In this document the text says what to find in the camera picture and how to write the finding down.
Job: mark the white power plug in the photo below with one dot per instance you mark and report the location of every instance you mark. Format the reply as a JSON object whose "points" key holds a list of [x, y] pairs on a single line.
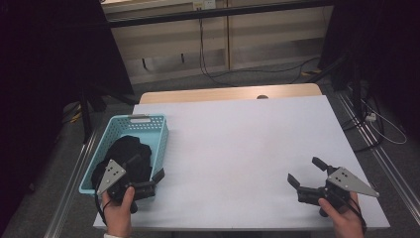
{"points": [[371, 117]]}

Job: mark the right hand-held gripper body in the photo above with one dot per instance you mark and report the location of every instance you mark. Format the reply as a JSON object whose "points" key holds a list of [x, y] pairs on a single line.
{"points": [[346, 181]]}

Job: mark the black stand leg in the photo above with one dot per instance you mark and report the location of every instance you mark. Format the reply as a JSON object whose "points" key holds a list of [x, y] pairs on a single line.
{"points": [[86, 119], [356, 89]]}

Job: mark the light blue plastic basket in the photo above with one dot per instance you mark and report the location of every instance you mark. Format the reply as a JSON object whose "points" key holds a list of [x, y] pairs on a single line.
{"points": [[155, 132]]}

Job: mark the white wall socket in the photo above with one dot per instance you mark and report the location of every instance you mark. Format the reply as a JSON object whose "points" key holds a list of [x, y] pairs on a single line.
{"points": [[204, 4]]}

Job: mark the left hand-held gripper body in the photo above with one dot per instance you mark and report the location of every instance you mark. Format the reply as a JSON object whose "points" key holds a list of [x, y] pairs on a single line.
{"points": [[112, 175]]}

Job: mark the person's right hand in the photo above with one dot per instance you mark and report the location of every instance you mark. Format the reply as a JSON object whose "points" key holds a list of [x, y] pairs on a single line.
{"points": [[346, 221]]}

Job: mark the white table cover sheet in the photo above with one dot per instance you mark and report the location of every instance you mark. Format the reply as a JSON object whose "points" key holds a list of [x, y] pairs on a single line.
{"points": [[231, 132]]}

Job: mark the black curtain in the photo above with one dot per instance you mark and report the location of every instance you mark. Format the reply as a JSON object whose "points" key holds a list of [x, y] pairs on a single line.
{"points": [[49, 66], [379, 39]]}

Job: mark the person's left hand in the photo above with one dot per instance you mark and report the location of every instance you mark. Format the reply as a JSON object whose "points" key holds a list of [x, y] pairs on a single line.
{"points": [[117, 218]]}

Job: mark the black horizontal bar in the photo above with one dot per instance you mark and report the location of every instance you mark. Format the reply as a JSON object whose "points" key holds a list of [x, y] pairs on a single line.
{"points": [[214, 13]]}

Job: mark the black shorts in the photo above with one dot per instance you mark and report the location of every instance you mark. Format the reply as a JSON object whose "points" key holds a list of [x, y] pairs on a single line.
{"points": [[128, 148]]}

